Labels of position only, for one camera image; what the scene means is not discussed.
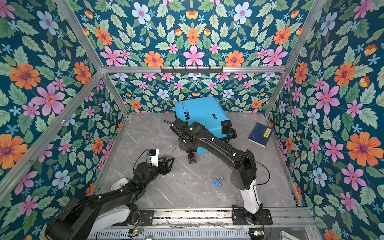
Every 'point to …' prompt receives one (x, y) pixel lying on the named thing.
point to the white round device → (119, 183)
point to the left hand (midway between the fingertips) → (171, 155)
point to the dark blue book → (260, 134)
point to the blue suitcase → (206, 110)
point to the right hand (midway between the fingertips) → (186, 144)
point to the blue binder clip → (216, 182)
